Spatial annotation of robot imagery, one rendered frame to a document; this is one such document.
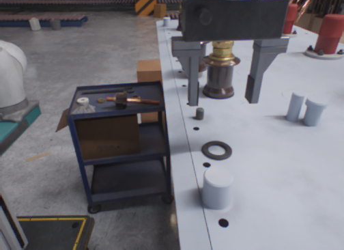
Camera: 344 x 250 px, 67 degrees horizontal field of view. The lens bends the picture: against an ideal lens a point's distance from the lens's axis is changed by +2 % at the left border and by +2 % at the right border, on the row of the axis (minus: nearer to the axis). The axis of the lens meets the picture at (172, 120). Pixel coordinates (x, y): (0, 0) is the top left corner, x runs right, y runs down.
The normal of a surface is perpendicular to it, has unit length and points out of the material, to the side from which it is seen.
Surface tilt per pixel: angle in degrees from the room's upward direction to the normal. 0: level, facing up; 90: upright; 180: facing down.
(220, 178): 0
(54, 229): 0
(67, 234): 0
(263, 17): 90
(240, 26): 90
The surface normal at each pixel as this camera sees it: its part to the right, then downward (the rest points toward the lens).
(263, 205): -0.01, -0.86
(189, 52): 0.07, 0.51
